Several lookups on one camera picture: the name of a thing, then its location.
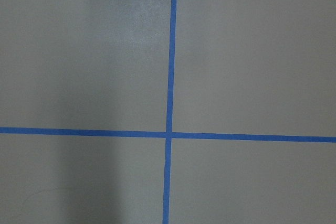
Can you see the blue tape grid lines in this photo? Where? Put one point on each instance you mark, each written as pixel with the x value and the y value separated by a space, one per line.
pixel 170 90

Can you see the brown paper table cover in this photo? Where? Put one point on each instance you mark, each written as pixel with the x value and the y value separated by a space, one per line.
pixel 236 51

